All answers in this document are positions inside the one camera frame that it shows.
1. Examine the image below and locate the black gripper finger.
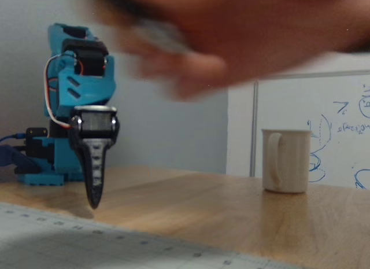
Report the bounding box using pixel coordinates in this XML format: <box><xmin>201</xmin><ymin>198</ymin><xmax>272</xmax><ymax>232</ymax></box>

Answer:
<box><xmin>68</xmin><ymin>115</ymin><xmax>121</xmax><ymax>209</ymax></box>

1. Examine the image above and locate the teal gripper body with servo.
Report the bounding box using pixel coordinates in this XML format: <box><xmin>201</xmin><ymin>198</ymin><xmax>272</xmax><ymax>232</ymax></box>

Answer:
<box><xmin>74</xmin><ymin>105</ymin><xmax>118</xmax><ymax>138</ymax></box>

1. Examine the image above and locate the black and silver pen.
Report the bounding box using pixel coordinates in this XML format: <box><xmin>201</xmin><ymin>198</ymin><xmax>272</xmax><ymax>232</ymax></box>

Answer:
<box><xmin>98</xmin><ymin>0</ymin><xmax>193</xmax><ymax>54</ymax></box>

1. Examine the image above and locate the bare human hand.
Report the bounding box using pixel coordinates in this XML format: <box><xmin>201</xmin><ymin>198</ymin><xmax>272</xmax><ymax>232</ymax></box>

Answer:
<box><xmin>121</xmin><ymin>0</ymin><xmax>370</xmax><ymax>102</ymax></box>

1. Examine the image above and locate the black controller board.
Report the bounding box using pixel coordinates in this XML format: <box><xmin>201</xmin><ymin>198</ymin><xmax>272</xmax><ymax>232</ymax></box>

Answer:
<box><xmin>24</xmin><ymin>127</ymin><xmax>49</xmax><ymax>159</ymax></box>

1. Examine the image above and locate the dark blue table clamp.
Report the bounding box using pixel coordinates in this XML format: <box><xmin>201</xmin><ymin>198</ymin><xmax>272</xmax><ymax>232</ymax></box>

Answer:
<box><xmin>0</xmin><ymin>144</ymin><xmax>40</xmax><ymax>175</ymax></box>

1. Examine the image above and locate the grey gridded cutting mat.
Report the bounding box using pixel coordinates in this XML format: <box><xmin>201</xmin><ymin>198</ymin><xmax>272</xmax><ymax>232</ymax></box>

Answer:
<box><xmin>0</xmin><ymin>201</ymin><xmax>293</xmax><ymax>269</ymax></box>

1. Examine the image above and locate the cream ceramic mug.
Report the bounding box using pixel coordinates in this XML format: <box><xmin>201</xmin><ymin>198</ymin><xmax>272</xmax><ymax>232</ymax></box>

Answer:
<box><xmin>261</xmin><ymin>128</ymin><xmax>313</xmax><ymax>194</ymax></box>

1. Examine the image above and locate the whiteboard with blue writing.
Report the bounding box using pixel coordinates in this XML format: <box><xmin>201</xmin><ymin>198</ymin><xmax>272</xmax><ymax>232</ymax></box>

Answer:
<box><xmin>250</xmin><ymin>71</ymin><xmax>370</xmax><ymax>191</ymax></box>

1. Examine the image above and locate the white red servo cable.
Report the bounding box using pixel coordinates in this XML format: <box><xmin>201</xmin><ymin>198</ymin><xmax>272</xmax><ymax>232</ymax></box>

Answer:
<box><xmin>43</xmin><ymin>54</ymin><xmax>73</xmax><ymax>130</ymax></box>

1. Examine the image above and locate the blue cable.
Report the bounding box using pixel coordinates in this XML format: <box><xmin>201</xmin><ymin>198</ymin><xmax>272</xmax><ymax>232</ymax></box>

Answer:
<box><xmin>0</xmin><ymin>132</ymin><xmax>27</xmax><ymax>143</ymax></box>

